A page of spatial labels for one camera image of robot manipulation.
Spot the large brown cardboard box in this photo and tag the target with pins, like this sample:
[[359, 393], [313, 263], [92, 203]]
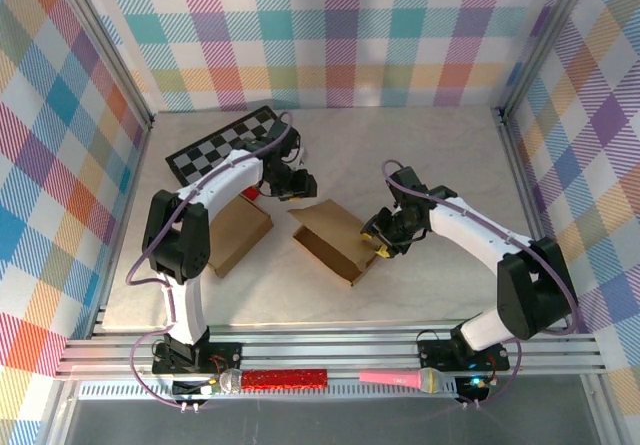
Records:
[[335, 235]]

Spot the small brown cardboard box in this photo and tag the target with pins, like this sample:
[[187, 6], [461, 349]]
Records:
[[240, 235]]

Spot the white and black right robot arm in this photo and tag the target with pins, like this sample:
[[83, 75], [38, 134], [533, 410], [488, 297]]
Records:
[[475, 235]]

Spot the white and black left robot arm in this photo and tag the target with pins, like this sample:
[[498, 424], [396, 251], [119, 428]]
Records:
[[220, 185]]

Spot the red block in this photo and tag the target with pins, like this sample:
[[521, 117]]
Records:
[[251, 194]]

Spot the black and grey chessboard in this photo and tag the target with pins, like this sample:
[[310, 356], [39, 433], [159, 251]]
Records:
[[210, 152]]

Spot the pink microphone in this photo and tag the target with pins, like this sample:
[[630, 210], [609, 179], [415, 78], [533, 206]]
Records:
[[395, 378]]

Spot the red glitter microphone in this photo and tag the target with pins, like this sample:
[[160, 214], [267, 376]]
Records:
[[285, 380]]

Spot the small black controller board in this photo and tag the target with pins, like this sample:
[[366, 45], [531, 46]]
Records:
[[475, 386], [187, 387]]

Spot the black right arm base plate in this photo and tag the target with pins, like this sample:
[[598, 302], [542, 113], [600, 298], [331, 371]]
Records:
[[435, 352]]

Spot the aluminium frame rail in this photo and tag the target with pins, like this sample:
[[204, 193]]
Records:
[[325, 350]]

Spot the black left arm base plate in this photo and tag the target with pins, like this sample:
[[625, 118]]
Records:
[[225, 355]]

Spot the aluminium frame post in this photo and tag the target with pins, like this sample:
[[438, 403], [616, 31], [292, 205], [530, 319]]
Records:
[[542, 45], [107, 50]]

